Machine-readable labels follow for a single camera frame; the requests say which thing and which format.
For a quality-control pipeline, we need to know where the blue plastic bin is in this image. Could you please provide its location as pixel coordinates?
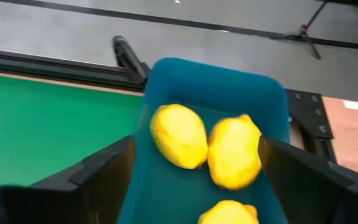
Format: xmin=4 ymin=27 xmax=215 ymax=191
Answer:
xmin=116 ymin=57 xmax=291 ymax=224

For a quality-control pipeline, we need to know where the green table mat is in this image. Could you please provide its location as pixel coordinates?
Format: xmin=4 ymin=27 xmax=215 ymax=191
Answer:
xmin=0 ymin=73 xmax=144 ymax=187

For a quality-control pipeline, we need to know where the black tripod stand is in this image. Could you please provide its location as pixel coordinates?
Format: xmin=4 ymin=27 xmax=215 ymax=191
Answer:
xmin=270 ymin=0 xmax=329 ymax=60

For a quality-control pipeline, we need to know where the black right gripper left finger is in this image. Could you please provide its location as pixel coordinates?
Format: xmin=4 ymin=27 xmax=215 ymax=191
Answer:
xmin=0 ymin=135 xmax=136 ymax=224

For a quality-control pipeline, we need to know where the black aluminium table frame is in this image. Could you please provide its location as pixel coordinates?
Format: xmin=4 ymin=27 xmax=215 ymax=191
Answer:
xmin=0 ymin=46 xmax=338 ymax=164

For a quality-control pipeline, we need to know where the yellow lemon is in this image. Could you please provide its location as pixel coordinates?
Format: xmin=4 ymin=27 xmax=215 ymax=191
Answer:
xmin=206 ymin=114 xmax=263 ymax=191
xmin=197 ymin=200 xmax=260 ymax=224
xmin=149 ymin=103 xmax=209 ymax=170

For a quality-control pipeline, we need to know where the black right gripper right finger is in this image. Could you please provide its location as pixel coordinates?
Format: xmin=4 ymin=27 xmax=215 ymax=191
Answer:
xmin=257 ymin=136 xmax=358 ymax=224

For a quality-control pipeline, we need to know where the black frame clamp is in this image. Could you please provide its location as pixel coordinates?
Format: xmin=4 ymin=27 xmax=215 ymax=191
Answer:
xmin=112 ymin=35 xmax=151 ymax=85

